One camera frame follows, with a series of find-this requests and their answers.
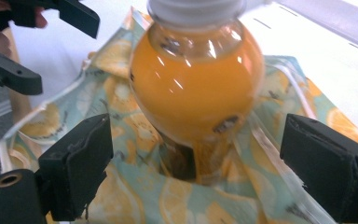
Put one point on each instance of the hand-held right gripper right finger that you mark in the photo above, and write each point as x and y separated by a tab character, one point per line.
332	168

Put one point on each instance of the orange juice bottle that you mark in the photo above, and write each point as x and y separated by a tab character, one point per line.
195	93

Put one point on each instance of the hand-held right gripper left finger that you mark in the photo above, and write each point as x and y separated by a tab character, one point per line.
74	168

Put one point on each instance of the lemon print fabric bag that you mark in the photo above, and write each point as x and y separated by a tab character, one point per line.
143	199

